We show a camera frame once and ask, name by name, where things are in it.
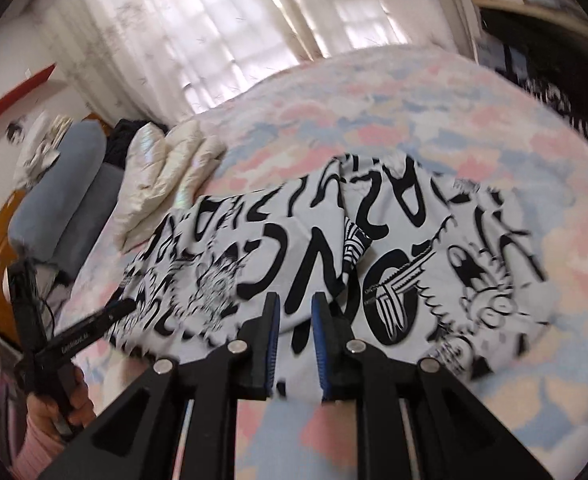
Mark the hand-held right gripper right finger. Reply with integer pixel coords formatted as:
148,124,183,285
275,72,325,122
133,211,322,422
311,292,549,480

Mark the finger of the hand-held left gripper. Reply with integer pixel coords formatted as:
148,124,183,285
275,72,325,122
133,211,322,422
93,299,138,332

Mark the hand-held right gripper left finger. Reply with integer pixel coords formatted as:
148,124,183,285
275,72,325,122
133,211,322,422
39,292,281,480

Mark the black and white printed shirt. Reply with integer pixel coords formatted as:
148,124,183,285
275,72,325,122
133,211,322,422
106,152,558,387

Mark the person's left forearm pink sleeve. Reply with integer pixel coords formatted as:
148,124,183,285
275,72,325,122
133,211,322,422
8,412,72,480

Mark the pile of white clothes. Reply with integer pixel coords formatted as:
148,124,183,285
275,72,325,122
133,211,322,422
13,114,76,189

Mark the person's left hand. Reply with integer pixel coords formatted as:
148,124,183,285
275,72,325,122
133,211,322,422
25,364,98,442

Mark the small blue pillow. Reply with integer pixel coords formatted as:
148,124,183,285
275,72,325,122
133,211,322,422
55,162,126,282

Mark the large blue pillow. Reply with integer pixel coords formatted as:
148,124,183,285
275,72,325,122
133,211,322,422
7,121,108,262

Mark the cream folded blanket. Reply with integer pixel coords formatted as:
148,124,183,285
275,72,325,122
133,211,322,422
111,120,228,254

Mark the black cloth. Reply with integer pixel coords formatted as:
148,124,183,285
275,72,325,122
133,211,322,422
104,118,171,169

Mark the bed with pastel sheet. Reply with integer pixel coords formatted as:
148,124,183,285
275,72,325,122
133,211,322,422
49,42,588,480

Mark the white sheer curtain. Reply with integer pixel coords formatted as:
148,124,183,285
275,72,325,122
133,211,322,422
38,0,480,122

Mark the red wall shelf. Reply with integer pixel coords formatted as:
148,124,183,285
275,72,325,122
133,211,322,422
0,62,58,134

